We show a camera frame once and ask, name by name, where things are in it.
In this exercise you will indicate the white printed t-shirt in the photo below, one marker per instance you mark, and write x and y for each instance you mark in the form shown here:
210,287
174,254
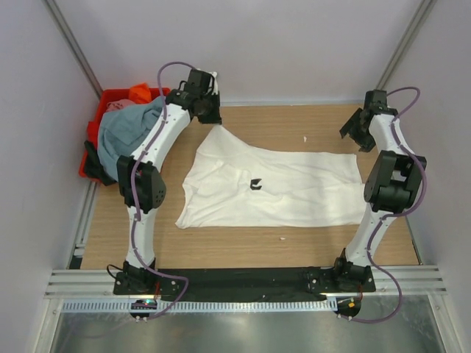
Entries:
233,184

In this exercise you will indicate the left aluminium frame post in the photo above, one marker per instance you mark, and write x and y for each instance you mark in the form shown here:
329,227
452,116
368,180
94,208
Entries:
65,30

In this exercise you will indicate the pink t-shirt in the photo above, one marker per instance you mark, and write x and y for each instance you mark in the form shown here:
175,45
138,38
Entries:
119,105

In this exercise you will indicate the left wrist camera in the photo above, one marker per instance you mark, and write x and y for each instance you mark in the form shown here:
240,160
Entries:
213,88

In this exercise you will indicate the aluminium frame post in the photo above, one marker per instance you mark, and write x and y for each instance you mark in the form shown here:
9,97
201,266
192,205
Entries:
410,33
65,30

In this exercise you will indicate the red plastic bin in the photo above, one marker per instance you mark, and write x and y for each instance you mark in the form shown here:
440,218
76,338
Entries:
93,126

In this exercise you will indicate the orange t-shirt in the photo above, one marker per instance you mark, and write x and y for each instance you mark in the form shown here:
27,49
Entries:
140,94

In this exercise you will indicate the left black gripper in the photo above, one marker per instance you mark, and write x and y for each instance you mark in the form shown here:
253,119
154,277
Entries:
215,118

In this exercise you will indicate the slotted cable duct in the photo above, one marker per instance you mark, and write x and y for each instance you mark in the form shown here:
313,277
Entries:
147,306

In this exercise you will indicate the aluminium frame rail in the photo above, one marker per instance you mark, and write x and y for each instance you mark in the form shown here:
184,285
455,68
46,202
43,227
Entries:
413,280

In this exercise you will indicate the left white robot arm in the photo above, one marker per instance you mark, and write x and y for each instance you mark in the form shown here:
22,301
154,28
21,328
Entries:
139,179

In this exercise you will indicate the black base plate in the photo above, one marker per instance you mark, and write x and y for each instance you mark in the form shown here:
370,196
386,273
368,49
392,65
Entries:
244,285

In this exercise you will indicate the right aluminium frame post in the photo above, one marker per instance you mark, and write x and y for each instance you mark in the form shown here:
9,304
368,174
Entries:
410,33

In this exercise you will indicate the black t-shirt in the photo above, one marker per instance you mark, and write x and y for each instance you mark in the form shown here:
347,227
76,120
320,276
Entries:
93,168

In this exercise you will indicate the blue-grey t-shirt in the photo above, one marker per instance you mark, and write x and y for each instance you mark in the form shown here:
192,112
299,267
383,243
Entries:
121,132

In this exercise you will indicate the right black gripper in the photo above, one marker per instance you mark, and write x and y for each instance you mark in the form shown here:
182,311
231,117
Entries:
366,143

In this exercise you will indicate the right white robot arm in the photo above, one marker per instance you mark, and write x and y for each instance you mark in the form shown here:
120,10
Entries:
394,187

